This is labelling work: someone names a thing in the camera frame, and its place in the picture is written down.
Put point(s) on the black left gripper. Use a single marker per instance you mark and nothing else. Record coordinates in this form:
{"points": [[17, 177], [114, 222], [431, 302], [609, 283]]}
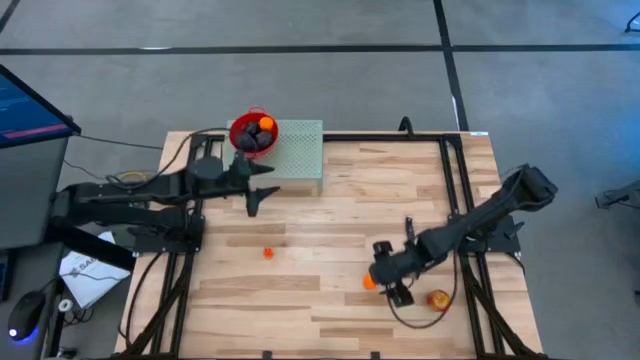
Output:
{"points": [[237, 180]]}

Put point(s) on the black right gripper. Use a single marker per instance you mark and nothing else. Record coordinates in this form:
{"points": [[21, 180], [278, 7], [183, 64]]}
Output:
{"points": [[395, 267]]}

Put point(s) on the orange mandarin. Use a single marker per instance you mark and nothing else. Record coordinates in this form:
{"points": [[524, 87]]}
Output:
{"points": [[266, 123], [368, 282]]}

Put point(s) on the red and yellow apple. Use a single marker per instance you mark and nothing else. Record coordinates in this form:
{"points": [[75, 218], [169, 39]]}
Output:
{"points": [[438, 300]]}

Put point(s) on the small red-orange fruit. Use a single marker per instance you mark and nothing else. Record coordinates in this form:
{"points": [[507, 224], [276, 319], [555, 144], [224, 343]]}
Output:
{"points": [[268, 253]]}

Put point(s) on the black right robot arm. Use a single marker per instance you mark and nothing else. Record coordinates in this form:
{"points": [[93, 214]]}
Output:
{"points": [[480, 217]]}

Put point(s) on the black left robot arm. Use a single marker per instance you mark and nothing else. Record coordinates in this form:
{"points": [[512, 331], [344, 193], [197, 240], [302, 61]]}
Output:
{"points": [[125, 195]]}

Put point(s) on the green perforated box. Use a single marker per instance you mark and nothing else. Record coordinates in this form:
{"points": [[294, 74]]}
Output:
{"points": [[300, 155]]}

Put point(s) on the black knife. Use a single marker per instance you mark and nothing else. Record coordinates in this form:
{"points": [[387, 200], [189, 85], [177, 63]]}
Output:
{"points": [[410, 230]]}

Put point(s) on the red plastic colander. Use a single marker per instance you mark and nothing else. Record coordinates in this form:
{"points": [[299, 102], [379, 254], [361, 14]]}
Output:
{"points": [[237, 125]]}

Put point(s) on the black desk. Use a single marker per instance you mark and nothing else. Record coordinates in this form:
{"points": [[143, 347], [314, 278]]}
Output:
{"points": [[100, 252]]}

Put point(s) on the white paper booklet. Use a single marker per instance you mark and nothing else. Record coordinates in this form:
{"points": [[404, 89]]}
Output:
{"points": [[95, 280]]}

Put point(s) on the computer monitor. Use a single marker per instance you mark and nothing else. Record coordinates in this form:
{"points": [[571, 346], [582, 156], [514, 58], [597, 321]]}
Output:
{"points": [[30, 175]]}

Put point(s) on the white tape roll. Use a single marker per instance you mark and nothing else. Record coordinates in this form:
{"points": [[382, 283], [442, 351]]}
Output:
{"points": [[65, 304]]}

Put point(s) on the black computer mouse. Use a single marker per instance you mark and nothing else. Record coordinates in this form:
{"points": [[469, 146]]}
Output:
{"points": [[25, 315]]}

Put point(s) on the black camera pole mount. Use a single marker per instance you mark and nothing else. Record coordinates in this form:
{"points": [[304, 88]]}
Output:
{"points": [[406, 125]]}

